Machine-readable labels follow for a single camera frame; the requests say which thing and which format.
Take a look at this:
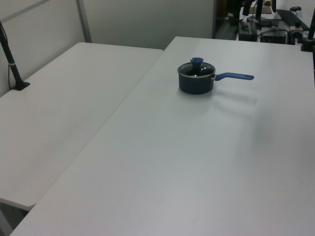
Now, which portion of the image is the glass lid with blue knob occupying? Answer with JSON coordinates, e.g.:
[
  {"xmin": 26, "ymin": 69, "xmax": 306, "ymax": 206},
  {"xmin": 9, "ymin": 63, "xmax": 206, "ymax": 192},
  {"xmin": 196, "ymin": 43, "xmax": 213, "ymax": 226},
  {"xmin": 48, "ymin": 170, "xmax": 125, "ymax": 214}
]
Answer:
[{"xmin": 177, "ymin": 57, "xmax": 216, "ymax": 78}]

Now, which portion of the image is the dark saucepan with blue handle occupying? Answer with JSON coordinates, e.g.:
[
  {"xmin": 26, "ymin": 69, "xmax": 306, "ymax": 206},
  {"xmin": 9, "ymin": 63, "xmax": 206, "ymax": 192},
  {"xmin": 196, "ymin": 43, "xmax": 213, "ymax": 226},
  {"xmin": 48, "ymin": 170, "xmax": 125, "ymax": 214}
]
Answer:
[{"xmin": 177, "ymin": 61, "xmax": 255, "ymax": 95}]

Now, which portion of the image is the black equipment box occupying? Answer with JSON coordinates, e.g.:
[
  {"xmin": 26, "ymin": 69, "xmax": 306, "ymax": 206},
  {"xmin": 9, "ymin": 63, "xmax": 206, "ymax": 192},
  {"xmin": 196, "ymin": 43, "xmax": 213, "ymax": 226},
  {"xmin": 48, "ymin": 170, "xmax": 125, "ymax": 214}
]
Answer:
[{"xmin": 237, "ymin": 20, "xmax": 259, "ymax": 42}]

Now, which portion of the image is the dark computer case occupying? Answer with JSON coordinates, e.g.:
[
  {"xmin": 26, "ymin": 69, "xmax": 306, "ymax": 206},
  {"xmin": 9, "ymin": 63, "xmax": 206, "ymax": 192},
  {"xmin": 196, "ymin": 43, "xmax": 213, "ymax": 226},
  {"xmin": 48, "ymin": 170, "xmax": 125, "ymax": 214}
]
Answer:
[{"xmin": 260, "ymin": 28, "xmax": 289, "ymax": 45}]

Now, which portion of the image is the black camera pole with clamp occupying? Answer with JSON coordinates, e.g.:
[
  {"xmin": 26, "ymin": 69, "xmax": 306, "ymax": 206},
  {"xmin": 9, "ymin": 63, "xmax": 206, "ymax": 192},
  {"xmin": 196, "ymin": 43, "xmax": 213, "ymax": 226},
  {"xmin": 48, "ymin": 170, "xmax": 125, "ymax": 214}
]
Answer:
[{"xmin": 300, "ymin": 0, "xmax": 315, "ymax": 52}]

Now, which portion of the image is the grey metal partition post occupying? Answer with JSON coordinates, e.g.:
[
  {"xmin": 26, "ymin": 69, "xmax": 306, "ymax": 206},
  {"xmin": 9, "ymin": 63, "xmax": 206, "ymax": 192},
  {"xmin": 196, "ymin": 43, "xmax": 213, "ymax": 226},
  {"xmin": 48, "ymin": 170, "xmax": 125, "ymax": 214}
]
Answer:
[{"xmin": 75, "ymin": 0, "xmax": 93, "ymax": 44}]

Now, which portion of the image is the black keyboard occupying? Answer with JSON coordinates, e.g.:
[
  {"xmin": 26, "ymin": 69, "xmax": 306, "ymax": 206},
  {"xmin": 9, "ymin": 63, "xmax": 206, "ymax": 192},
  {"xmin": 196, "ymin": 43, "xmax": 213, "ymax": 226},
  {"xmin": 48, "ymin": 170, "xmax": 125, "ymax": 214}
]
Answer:
[{"xmin": 276, "ymin": 9, "xmax": 311, "ymax": 30}]

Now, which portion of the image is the black stand with round base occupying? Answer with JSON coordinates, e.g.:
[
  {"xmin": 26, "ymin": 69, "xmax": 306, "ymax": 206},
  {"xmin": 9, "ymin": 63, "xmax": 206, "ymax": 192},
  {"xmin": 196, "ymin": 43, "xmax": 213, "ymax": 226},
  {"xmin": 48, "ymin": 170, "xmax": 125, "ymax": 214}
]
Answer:
[{"xmin": 245, "ymin": 0, "xmax": 272, "ymax": 27}]

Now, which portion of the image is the white side table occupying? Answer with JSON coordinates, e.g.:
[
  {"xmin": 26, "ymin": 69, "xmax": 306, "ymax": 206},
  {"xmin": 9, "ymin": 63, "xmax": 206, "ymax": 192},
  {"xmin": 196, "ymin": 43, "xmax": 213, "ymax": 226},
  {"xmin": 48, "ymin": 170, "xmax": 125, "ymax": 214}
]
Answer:
[{"xmin": 0, "ymin": 42, "xmax": 165, "ymax": 211}]

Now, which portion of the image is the black camera pole with white tie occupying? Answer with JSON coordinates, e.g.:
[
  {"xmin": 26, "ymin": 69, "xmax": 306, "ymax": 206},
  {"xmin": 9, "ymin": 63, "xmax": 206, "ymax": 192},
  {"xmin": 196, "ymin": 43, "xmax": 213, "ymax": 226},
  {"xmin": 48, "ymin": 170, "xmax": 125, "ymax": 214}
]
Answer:
[{"xmin": 0, "ymin": 20, "xmax": 31, "ymax": 91}]

